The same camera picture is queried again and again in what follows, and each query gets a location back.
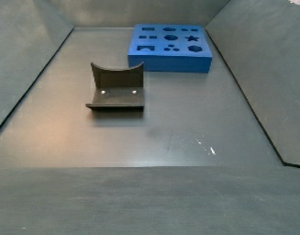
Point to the black curved holder stand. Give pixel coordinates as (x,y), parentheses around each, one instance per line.
(119,87)

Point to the blue shape sorter block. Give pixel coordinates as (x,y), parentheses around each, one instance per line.
(170,48)

